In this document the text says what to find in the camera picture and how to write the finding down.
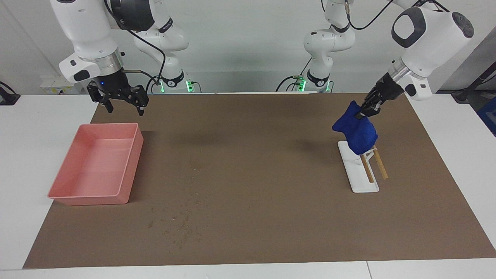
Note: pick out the white wall socket box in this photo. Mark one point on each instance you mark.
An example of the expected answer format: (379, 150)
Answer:
(54, 85)

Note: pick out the blue box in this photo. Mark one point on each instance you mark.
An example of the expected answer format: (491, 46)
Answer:
(489, 116)

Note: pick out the white towel rack wooden rods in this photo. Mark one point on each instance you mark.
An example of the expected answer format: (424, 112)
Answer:
(362, 182)

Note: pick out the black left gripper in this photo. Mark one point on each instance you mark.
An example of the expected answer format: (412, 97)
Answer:
(383, 93)

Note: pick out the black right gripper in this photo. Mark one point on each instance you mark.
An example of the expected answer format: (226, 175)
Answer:
(116, 87)

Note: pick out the blue towel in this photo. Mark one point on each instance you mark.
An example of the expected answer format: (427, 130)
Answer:
(358, 133)

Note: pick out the pink plastic bin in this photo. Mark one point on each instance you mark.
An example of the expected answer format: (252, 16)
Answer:
(97, 162)

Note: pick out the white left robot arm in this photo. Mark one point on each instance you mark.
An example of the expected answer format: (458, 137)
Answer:
(430, 42)

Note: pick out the brown table mat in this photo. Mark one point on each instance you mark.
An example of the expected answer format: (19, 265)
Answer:
(252, 174)

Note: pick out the black clamp mount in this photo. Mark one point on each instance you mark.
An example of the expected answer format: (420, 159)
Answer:
(7, 99)

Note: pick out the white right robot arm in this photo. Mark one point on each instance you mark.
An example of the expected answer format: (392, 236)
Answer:
(85, 27)

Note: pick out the black stand base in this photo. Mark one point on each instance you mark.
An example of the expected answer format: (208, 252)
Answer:
(463, 96)

